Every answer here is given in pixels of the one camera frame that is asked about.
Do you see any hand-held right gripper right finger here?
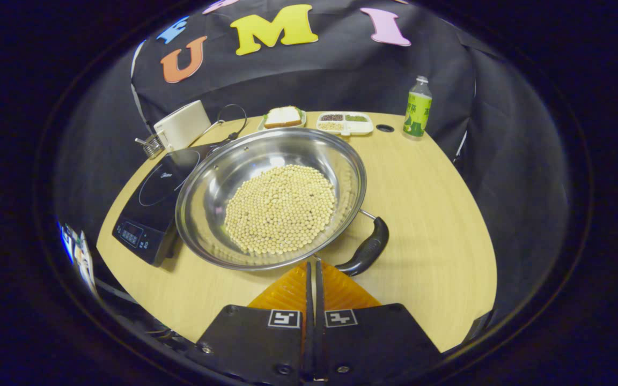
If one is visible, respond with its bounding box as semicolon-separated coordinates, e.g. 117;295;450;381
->
314;259;441;382

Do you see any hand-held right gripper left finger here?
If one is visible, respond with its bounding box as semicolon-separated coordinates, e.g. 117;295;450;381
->
188;259;315;384

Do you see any pile of soybeans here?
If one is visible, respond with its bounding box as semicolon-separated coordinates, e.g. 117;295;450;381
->
224;165;337;255

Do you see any stainless steel pot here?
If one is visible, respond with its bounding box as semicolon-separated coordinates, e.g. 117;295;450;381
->
175;127;390;277

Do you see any black induction cooktop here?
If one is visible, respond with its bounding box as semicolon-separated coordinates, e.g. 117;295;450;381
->
112;142;218;268

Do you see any white divided tray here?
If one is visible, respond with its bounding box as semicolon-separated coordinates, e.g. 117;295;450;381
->
317;111;374;136

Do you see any white bread sandwich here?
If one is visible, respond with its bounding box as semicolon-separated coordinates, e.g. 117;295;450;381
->
264;106;303;129

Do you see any white toaster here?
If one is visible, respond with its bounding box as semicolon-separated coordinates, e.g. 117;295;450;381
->
153;100;212;152

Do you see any small white plate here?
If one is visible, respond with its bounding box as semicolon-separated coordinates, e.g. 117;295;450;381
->
257;109;307;132

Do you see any green label drink bottle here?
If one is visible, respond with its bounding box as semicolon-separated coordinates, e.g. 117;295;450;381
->
403;76;433;138

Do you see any black backdrop cloth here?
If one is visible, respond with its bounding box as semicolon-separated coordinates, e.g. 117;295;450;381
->
51;0;575;328

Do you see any black power cable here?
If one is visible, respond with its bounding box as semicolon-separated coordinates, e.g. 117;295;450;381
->
202;104;248;145

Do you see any small metal wire rack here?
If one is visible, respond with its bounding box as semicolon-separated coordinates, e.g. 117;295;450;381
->
135;134;165;159

